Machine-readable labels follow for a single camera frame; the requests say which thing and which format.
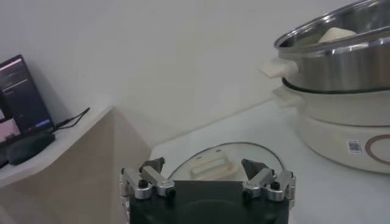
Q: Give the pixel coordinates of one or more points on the white side table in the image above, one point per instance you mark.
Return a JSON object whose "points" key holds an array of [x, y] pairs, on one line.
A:
{"points": [[76, 182]]}

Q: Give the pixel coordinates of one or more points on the white steamed baozi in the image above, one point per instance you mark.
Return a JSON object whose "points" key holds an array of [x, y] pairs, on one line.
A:
{"points": [[335, 35]]}

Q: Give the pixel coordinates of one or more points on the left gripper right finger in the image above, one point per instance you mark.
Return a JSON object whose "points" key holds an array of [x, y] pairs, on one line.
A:
{"points": [[262, 179]]}

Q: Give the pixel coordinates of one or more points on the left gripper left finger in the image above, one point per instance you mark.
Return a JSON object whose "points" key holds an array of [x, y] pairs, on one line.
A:
{"points": [[158, 182]]}

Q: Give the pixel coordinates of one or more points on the stainless steel steamer basket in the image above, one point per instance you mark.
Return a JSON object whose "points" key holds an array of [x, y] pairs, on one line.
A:
{"points": [[335, 70]]}

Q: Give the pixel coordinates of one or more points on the cream electric cooking pot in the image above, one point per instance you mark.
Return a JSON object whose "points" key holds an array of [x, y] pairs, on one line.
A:
{"points": [[335, 137]]}

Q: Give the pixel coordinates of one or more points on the black computer mouse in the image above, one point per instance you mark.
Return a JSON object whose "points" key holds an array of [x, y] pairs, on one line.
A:
{"points": [[30, 147]]}

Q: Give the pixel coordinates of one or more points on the black open laptop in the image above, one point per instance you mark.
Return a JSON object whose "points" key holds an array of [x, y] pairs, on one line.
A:
{"points": [[21, 97]]}

